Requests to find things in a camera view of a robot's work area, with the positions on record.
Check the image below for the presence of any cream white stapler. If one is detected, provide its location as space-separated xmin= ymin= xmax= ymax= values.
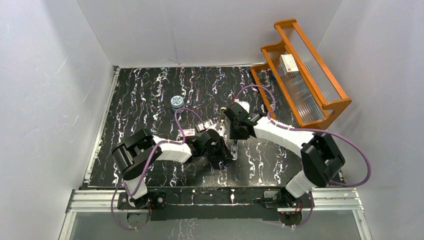
xmin=217 ymin=107 xmax=227 ymax=138

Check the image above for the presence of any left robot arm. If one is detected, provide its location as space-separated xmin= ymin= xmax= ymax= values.
xmin=111 ymin=128 xmax=233 ymax=208

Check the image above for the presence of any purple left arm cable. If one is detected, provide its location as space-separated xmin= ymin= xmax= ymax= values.
xmin=110 ymin=107 xmax=205 ymax=232

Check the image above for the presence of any grey staple tray insert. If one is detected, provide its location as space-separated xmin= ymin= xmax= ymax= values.
xmin=195 ymin=119 xmax=214 ymax=133

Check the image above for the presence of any orange wooden shelf rack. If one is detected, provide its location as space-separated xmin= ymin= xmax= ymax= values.
xmin=250 ymin=18 xmax=352 ymax=130

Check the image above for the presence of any blue white round tin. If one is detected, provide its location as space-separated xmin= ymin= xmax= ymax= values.
xmin=170 ymin=95 xmax=185 ymax=113

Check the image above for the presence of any light blue eraser block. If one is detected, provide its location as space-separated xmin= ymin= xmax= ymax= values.
xmin=230 ymin=139 xmax=238 ymax=161

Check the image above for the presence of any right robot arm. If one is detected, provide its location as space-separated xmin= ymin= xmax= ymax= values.
xmin=223 ymin=102 xmax=346 ymax=207

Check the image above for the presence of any white red staple box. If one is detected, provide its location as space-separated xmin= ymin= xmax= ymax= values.
xmin=183 ymin=128 xmax=196 ymax=138

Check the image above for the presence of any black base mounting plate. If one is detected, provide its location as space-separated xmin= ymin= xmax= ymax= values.
xmin=116 ymin=187 xmax=313 ymax=224

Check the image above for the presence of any white red box on shelf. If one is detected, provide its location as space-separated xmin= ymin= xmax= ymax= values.
xmin=279 ymin=54 xmax=299 ymax=76

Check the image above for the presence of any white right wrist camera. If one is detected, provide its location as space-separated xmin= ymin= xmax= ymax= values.
xmin=234 ymin=98 xmax=250 ymax=113

